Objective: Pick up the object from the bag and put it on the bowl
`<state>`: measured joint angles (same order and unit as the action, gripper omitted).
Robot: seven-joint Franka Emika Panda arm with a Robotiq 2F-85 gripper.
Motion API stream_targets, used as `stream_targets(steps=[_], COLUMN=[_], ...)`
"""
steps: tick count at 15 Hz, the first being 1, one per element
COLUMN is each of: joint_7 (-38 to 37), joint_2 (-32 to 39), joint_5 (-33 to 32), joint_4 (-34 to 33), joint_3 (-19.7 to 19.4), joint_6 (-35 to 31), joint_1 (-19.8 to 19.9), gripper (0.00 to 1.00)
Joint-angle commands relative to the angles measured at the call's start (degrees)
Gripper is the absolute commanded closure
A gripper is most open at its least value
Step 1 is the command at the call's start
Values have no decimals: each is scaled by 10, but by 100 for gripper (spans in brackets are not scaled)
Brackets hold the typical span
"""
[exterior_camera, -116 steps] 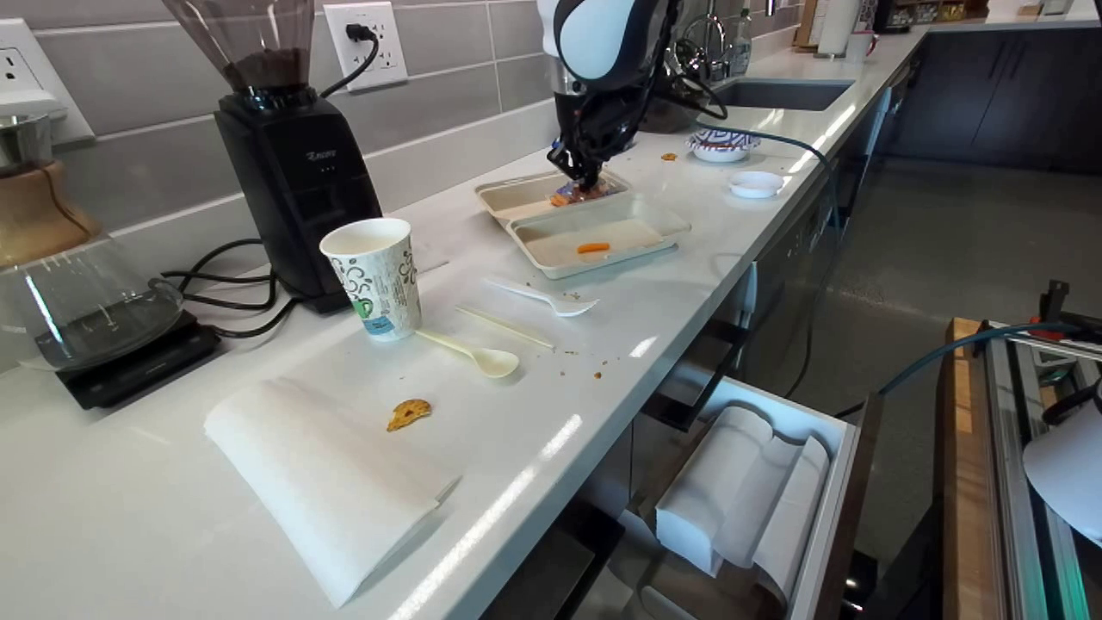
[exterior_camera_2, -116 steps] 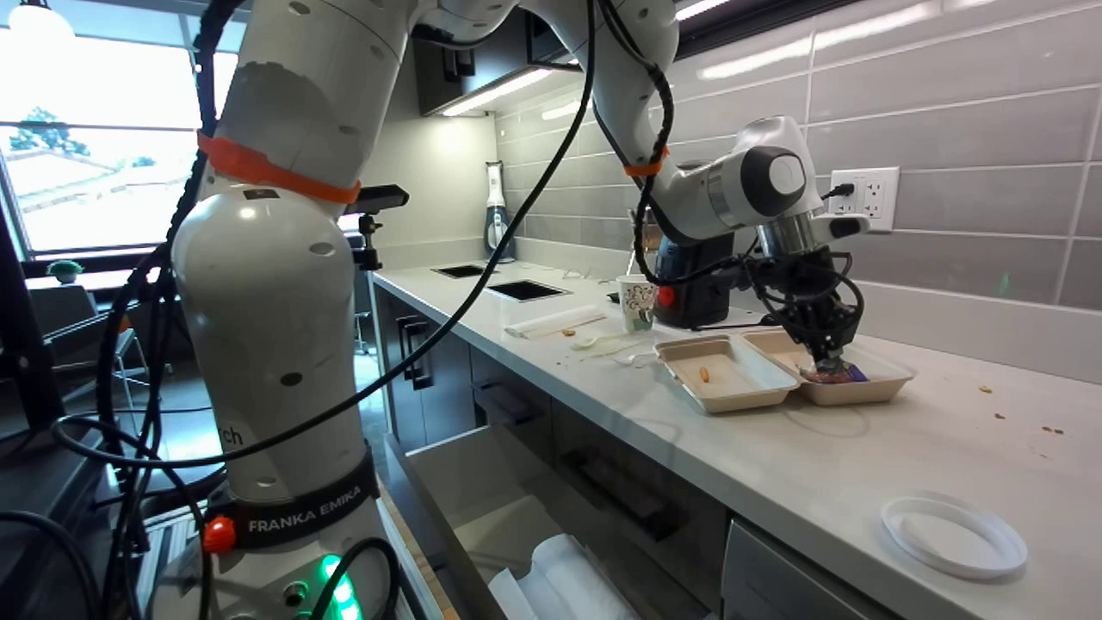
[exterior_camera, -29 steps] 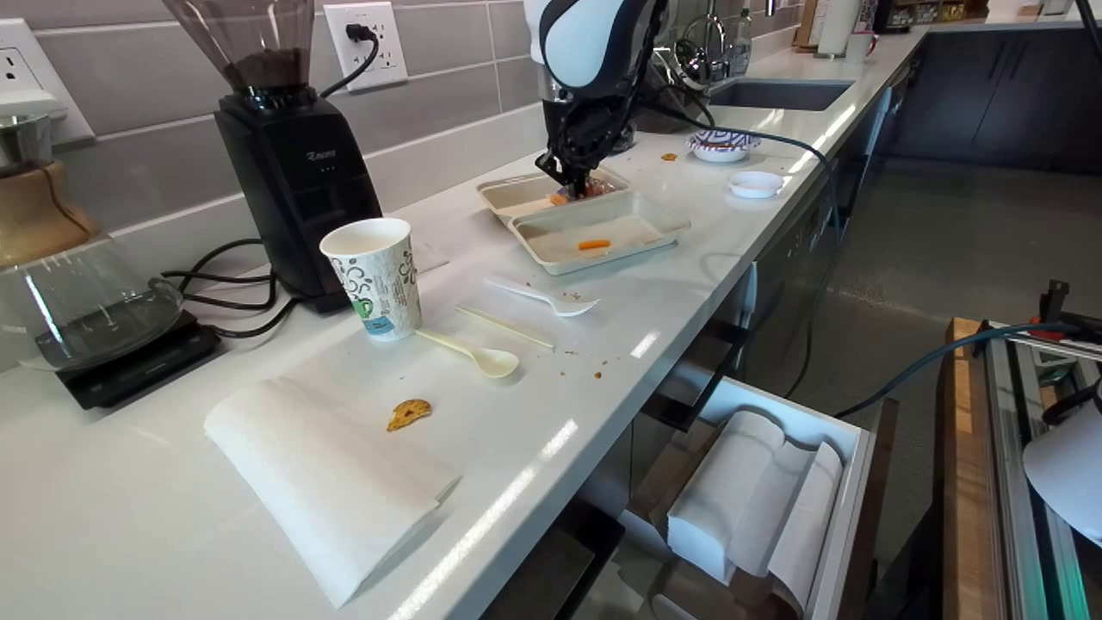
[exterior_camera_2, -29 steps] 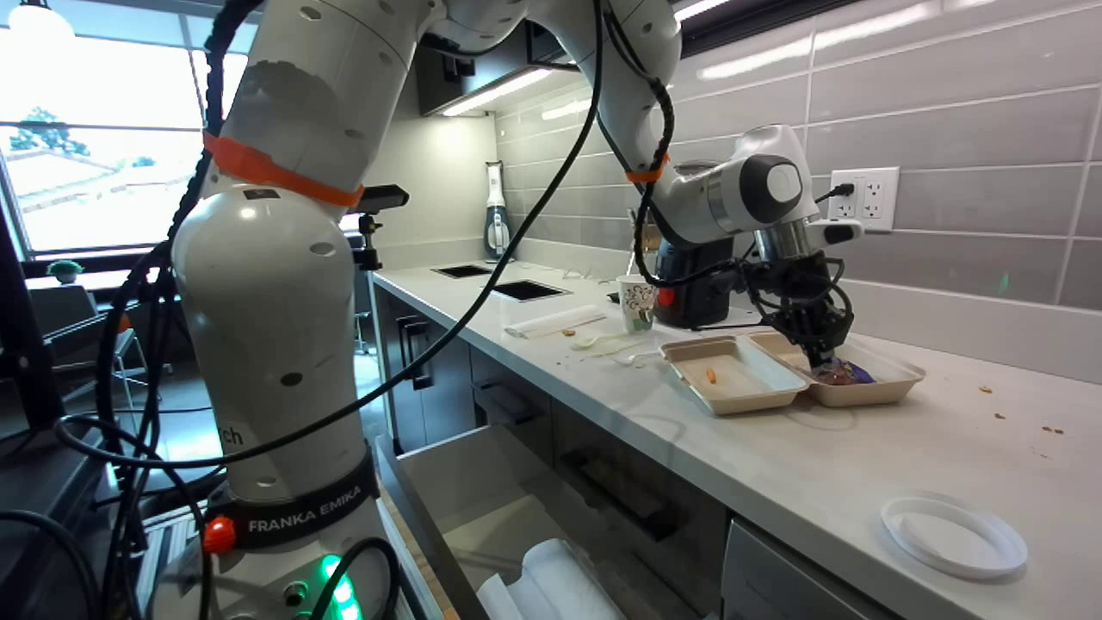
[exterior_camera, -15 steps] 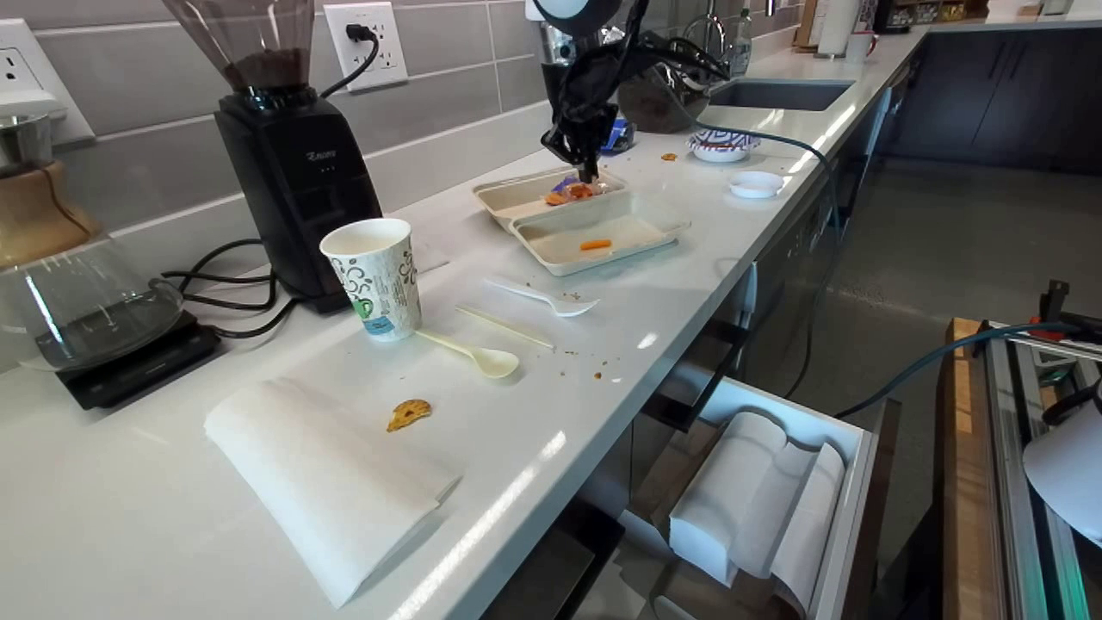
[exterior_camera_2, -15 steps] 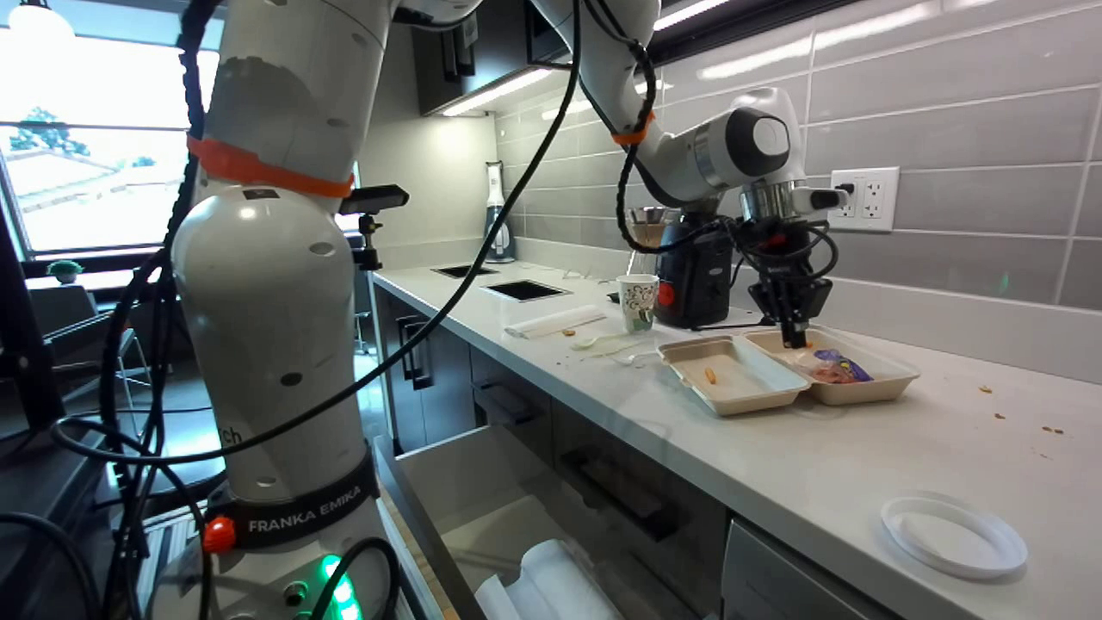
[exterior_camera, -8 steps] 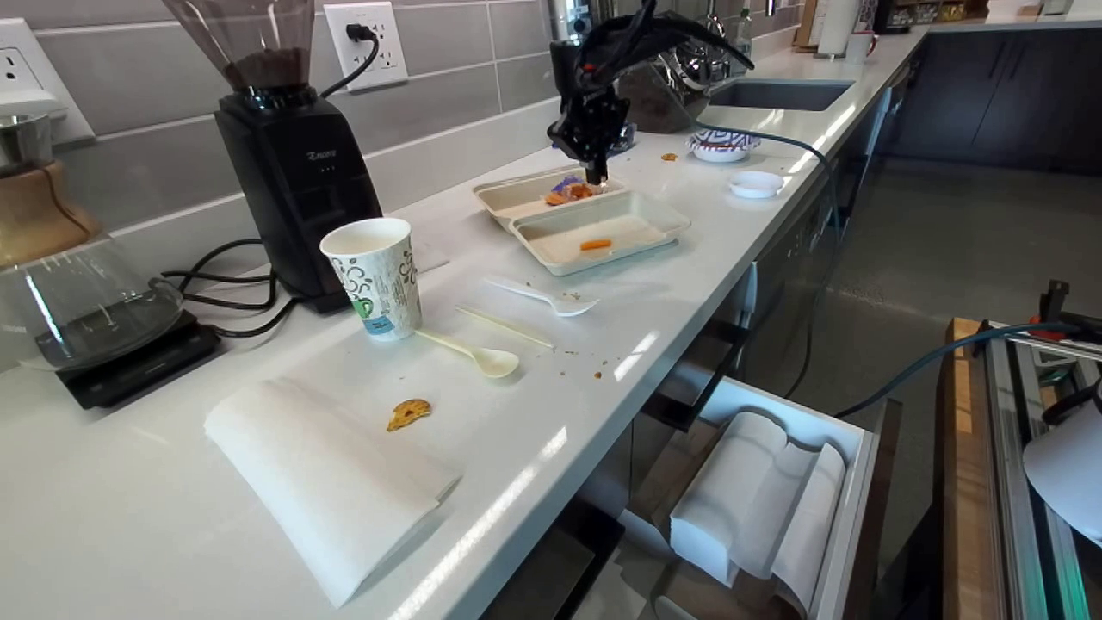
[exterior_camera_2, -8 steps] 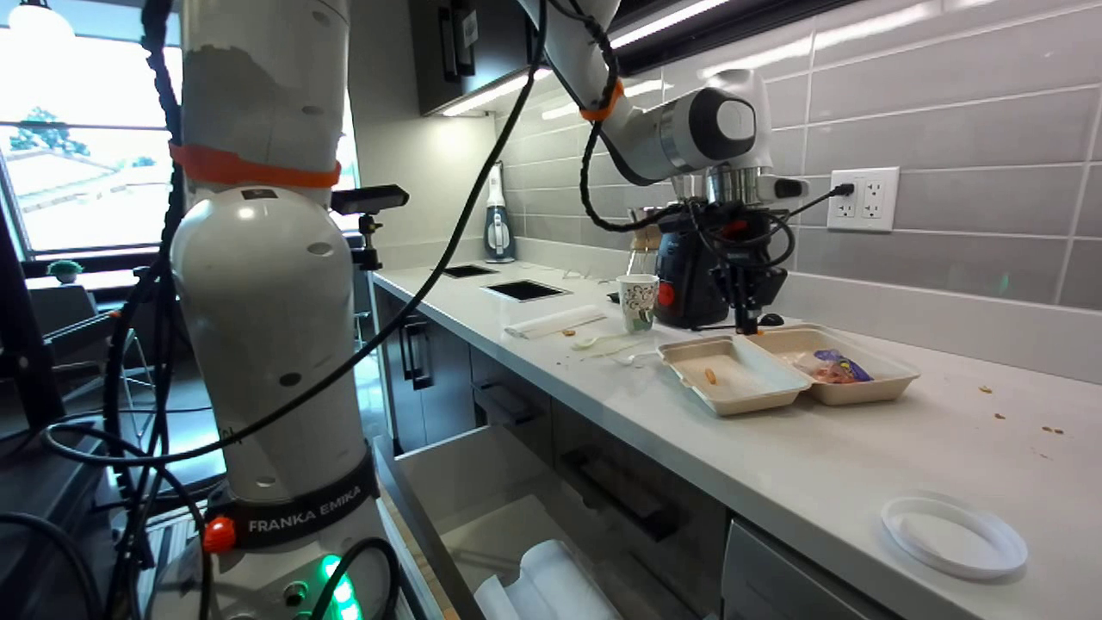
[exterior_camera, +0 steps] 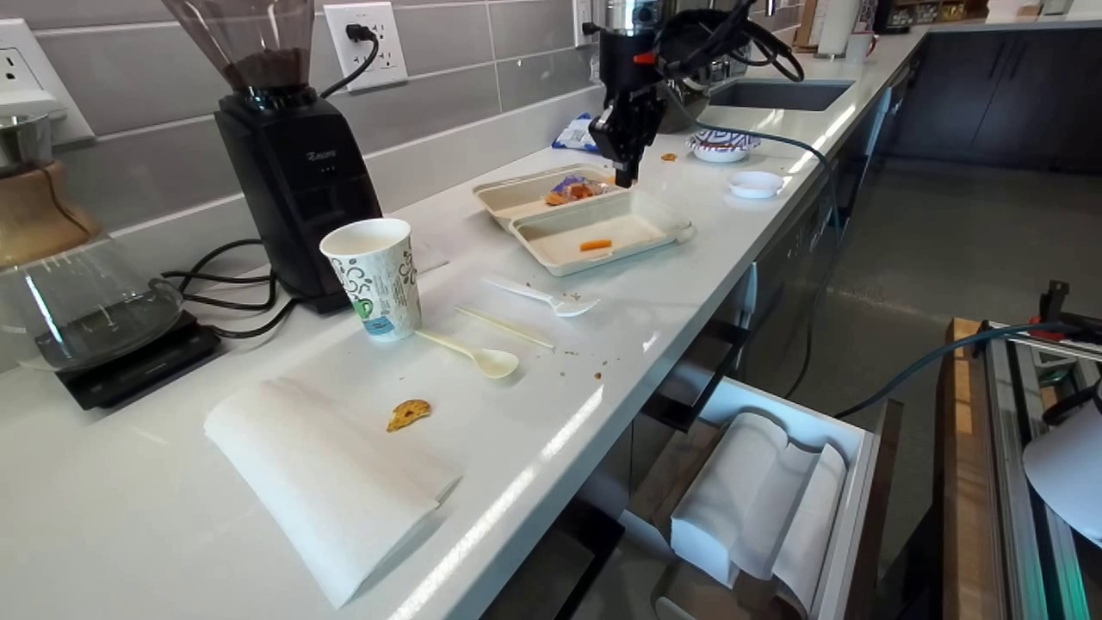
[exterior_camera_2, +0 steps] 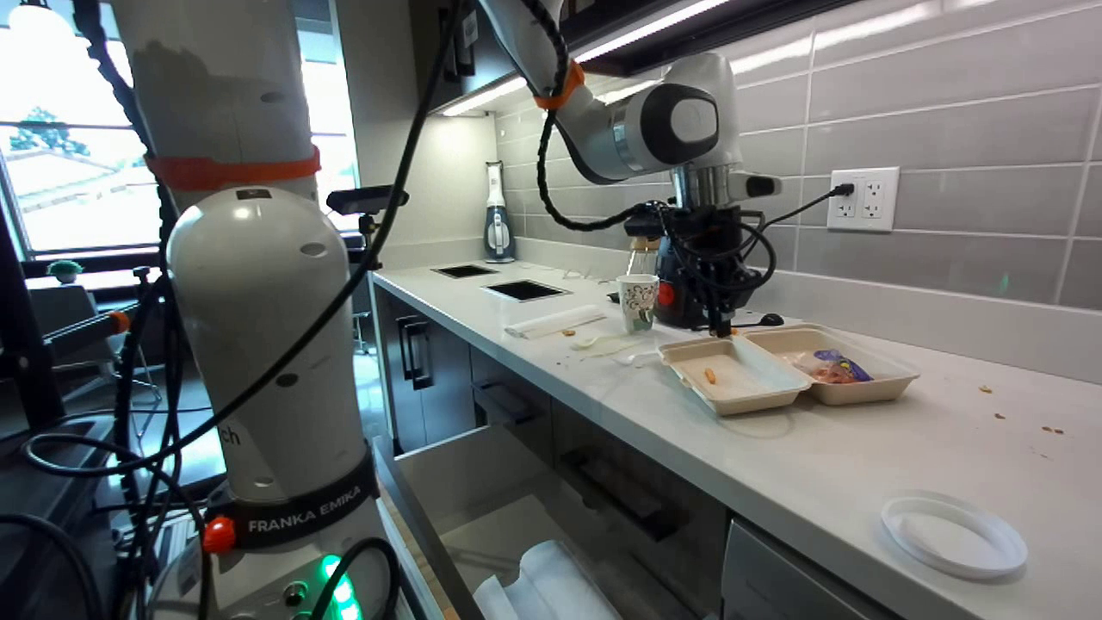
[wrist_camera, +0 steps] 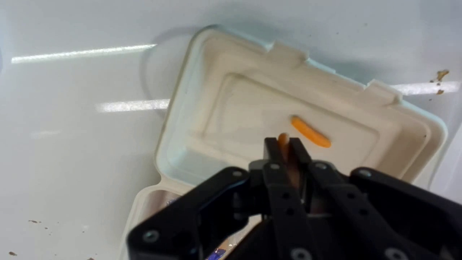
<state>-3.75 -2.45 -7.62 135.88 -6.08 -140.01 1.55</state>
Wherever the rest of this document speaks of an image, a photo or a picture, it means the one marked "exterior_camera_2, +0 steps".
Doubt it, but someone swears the clear bag of baby carrots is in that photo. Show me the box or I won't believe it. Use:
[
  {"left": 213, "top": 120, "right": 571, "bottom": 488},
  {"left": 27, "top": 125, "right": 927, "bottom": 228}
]
[{"left": 790, "top": 348, "right": 877, "bottom": 389}]

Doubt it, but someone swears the large black countertop panel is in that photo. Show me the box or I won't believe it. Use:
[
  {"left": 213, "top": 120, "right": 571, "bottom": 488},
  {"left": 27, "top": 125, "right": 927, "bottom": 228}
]
[{"left": 486, "top": 274, "right": 567, "bottom": 308}]

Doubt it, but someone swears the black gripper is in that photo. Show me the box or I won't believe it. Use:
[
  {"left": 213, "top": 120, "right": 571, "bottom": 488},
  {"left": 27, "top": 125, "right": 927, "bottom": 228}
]
[{"left": 666, "top": 203, "right": 750, "bottom": 341}]

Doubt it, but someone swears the small orange cable strap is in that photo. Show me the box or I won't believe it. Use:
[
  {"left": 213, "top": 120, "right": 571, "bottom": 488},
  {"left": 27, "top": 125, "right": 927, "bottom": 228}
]
[{"left": 533, "top": 62, "right": 588, "bottom": 116}]

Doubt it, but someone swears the black grinder power cable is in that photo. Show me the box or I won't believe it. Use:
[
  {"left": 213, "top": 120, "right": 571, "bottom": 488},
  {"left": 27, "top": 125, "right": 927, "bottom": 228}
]
[{"left": 753, "top": 179, "right": 860, "bottom": 330}]

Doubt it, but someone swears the long black robot cable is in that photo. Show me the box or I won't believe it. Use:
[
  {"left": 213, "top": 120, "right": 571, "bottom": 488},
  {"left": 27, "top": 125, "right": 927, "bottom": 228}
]
[{"left": 21, "top": 0, "right": 470, "bottom": 480}]

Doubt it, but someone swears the white paper roll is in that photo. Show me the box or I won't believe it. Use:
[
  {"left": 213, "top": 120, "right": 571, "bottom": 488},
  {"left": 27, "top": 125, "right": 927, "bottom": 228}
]
[
  {"left": 511, "top": 538, "right": 622, "bottom": 620},
  {"left": 473, "top": 570, "right": 532, "bottom": 620}
]

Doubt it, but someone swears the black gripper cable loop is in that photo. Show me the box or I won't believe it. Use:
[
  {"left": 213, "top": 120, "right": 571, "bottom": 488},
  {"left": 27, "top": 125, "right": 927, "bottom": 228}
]
[{"left": 519, "top": 0, "right": 784, "bottom": 288}]

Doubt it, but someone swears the black camera on stand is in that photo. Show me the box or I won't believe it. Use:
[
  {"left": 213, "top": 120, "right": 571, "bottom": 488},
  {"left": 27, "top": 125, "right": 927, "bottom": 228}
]
[{"left": 325, "top": 184, "right": 412, "bottom": 274}]

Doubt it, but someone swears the white round plastic lid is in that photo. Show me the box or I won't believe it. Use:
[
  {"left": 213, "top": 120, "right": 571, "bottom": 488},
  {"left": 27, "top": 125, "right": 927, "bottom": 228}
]
[{"left": 877, "top": 491, "right": 1034, "bottom": 581}]

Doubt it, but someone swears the white wall outlet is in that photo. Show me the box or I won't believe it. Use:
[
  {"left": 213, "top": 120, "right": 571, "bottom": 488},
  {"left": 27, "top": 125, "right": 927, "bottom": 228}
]
[{"left": 822, "top": 166, "right": 902, "bottom": 233}]

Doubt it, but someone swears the open white drawer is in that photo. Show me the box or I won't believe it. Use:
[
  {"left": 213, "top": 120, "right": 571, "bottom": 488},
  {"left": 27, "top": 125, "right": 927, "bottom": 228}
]
[{"left": 377, "top": 423, "right": 735, "bottom": 620}]

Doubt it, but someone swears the patterned paper cup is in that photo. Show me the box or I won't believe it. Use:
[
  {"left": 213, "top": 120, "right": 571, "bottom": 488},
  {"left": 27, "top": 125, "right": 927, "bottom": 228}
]
[{"left": 617, "top": 271, "right": 666, "bottom": 337}]

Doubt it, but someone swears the bright window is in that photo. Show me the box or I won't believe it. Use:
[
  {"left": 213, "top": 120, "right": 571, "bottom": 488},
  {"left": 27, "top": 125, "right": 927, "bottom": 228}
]
[{"left": 0, "top": 0, "right": 360, "bottom": 260}]

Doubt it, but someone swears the tall glass bottle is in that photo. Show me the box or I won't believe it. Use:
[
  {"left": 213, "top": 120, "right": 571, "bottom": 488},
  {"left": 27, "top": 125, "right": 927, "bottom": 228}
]
[{"left": 479, "top": 158, "right": 519, "bottom": 265}]

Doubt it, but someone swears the wide orange cable strap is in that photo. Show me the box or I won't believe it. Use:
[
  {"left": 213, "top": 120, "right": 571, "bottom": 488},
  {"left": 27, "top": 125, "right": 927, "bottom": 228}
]
[{"left": 145, "top": 143, "right": 325, "bottom": 195}]

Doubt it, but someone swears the beige clamshell takeout container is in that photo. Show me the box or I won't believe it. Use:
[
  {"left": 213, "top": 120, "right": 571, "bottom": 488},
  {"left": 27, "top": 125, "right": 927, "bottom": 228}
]
[{"left": 658, "top": 324, "right": 924, "bottom": 421}]

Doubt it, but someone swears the dark lower counter cabinet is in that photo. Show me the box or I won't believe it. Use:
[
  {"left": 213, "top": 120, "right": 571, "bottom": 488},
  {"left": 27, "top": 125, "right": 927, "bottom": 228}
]
[{"left": 368, "top": 271, "right": 736, "bottom": 620}]

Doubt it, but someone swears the dark upper cabinet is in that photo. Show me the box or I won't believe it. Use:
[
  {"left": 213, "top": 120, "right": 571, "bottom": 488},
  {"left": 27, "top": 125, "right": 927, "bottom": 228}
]
[{"left": 405, "top": 0, "right": 514, "bottom": 116}]

